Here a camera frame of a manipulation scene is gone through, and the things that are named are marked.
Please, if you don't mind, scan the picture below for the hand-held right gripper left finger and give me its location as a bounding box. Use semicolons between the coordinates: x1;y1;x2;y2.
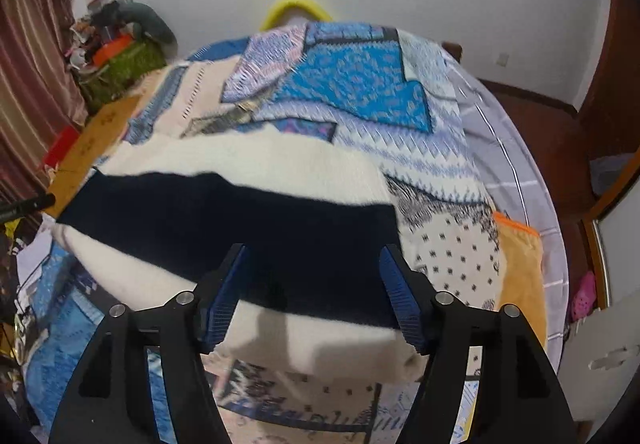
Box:
47;244;251;444

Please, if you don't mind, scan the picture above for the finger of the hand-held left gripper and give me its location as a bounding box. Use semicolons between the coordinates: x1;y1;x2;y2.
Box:
0;192;57;223

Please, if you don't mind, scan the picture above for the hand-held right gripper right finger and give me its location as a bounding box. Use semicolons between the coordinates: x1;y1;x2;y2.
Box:
379;244;574;444

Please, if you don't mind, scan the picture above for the cream sweater with black stripes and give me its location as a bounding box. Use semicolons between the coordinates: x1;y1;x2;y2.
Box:
54;124;431;382

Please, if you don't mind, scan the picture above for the red bag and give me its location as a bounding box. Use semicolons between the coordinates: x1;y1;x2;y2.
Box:
42;126;81;170

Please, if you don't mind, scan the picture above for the yellow cardboard box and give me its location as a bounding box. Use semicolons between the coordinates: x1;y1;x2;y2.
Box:
47;96;144;219

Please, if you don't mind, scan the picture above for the striped red curtain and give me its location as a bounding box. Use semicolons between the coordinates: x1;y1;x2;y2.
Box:
0;0;89;209

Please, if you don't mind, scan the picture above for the green patterned box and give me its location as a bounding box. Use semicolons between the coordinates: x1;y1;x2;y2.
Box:
77;40;166;113

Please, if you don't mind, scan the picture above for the grey striped bed sheet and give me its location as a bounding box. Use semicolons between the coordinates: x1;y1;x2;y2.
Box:
440;41;569;350

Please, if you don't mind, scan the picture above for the orange box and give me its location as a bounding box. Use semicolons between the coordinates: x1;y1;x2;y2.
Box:
92;34;134;67

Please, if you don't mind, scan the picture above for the pink shoe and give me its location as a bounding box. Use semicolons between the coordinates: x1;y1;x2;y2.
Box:
570;271;599;323

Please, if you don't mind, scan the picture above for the pile of assorted clutter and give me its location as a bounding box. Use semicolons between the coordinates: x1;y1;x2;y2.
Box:
70;0;136;69

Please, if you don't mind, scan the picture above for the grey plush toy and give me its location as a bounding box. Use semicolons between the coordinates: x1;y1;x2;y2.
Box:
117;2;179;45

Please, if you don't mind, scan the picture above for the blue patchwork blanket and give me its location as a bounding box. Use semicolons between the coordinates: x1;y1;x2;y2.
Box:
15;21;508;444

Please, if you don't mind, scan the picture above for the grey bin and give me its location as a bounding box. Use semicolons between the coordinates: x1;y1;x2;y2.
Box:
590;154;634;197

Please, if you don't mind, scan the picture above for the brown wooden door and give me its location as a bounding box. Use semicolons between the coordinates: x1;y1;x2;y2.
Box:
575;0;640;225

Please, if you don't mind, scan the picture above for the yellow foam tube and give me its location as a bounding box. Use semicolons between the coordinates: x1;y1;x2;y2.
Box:
260;0;334;32

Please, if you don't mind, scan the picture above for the white wardrobe door wooden frame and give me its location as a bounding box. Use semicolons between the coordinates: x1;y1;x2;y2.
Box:
580;164;640;309

